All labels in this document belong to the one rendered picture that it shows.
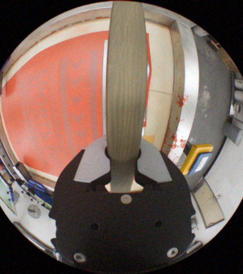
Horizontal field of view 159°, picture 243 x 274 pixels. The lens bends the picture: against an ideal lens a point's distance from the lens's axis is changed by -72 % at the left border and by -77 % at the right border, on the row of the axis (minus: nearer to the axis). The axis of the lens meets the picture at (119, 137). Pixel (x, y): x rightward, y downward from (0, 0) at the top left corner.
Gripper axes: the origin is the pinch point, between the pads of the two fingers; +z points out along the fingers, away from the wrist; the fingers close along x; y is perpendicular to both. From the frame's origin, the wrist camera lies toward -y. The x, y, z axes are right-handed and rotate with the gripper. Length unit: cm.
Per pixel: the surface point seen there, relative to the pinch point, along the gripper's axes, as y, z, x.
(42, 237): 379, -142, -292
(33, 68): -16.0, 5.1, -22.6
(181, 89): -8.1, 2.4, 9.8
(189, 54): -15.6, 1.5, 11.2
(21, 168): 17.5, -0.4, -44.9
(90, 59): -12.7, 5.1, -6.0
